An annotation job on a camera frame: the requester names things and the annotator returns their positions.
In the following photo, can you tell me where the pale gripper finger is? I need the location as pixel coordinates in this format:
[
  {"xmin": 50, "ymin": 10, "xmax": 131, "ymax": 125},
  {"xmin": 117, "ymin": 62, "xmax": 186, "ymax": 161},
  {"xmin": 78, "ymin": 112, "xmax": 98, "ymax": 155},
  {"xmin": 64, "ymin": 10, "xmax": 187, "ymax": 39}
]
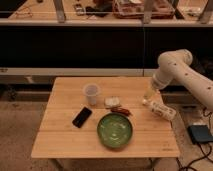
[{"xmin": 143, "ymin": 88, "xmax": 157, "ymax": 100}]

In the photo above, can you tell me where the white plastic bottle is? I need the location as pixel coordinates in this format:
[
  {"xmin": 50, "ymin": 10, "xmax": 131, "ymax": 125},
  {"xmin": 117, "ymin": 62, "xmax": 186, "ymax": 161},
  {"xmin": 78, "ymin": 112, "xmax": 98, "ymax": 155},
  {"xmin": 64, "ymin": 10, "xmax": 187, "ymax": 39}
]
[{"xmin": 142, "ymin": 99, "xmax": 176, "ymax": 121}]

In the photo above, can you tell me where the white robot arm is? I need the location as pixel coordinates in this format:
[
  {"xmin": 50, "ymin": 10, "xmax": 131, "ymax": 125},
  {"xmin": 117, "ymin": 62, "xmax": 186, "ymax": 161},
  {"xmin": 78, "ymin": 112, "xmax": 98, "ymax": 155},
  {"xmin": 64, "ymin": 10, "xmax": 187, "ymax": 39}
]
[{"xmin": 143, "ymin": 49, "xmax": 213, "ymax": 112}]

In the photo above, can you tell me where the red chili pepper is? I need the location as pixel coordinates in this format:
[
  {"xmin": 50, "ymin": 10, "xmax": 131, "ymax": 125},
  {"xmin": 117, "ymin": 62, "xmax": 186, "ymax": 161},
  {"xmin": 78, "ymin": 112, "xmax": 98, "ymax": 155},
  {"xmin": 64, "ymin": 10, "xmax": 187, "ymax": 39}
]
[{"xmin": 109, "ymin": 107, "xmax": 132, "ymax": 116}]

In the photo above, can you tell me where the wooden table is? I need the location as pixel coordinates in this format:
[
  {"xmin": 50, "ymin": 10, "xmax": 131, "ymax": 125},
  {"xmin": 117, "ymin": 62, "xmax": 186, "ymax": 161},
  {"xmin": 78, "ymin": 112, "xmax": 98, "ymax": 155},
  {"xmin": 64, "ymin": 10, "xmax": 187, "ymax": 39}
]
[{"xmin": 31, "ymin": 77, "xmax": 180, "ymax": 159}]

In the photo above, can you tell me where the green round plate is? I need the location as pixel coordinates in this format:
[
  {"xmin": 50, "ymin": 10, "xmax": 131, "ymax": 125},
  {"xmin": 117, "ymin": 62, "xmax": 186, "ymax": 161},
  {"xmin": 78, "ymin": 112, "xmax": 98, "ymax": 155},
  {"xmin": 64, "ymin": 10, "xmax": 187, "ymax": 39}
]
[{"xmin": 97, "ymin": 113, "xmax": 133, "ymax": 149}]

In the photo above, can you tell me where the translucent plastic cup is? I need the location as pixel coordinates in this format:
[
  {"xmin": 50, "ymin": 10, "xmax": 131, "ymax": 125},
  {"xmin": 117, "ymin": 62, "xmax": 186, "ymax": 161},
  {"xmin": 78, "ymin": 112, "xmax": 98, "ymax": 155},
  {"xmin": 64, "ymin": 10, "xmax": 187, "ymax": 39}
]
[{"xmin": 83, "ymin": 84, "xmax": 100, "ymax": 105}]

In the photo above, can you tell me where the black pedal box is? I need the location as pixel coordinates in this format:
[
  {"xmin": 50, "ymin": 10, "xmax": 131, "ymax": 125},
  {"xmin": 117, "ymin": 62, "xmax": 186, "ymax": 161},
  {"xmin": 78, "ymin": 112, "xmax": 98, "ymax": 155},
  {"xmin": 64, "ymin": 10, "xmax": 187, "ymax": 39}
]
[{"xmin": 187, "ymin": 125, "xmax": 213, "ymax": 144}]

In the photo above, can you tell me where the black smartphone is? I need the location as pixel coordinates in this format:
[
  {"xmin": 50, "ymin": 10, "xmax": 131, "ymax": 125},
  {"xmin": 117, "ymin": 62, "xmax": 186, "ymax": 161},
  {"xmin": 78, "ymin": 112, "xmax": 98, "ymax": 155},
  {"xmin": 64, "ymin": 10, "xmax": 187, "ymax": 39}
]
[{"xmin": 72, "ymin": 107, "xmax": 92, "ymax": 128}]

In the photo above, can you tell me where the brown tray on shelf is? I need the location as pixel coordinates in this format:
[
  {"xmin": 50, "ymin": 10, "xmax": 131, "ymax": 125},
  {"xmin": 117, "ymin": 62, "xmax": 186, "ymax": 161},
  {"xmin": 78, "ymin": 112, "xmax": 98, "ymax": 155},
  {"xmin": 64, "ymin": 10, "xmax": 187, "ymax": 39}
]
[{"xmin": 112, "ymin": 0, "xmax": 175, "ymax": 19}]

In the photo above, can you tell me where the dark object on shelf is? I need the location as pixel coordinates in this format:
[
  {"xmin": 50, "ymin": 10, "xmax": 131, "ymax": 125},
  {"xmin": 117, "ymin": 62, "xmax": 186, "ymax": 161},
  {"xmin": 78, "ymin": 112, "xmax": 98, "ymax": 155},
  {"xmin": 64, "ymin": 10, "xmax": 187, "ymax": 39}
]
[{"xmin": 86, "ymin": 3, "xmax": 112, "ymax": 17}]

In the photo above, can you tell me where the black remote on shelf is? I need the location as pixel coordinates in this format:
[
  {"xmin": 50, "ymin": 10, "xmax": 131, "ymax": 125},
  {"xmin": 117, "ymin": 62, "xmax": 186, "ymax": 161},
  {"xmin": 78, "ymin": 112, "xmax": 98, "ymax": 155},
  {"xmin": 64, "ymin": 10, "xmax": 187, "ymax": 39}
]
[{"xmin": 73, "ymin": 3, "xmax": 85, "ymax": 16}]

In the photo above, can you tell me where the long workbench shelf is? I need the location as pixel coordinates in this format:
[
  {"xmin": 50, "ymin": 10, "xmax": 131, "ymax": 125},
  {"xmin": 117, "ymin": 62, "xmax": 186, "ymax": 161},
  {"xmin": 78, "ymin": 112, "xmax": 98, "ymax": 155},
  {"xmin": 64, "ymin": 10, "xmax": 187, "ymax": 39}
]
[{"xmin": 0, "ymin": 0, "xmax": 213, "ymax": 27}]

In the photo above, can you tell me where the black floor cable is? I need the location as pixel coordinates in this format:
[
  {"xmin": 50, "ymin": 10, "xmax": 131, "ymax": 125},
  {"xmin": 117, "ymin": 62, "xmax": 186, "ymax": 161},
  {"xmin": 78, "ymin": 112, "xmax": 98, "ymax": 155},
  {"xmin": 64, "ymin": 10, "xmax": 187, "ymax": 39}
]
[{"xmin": 174, "ymin": 108, "xmax": 213, "ymax": 171}]

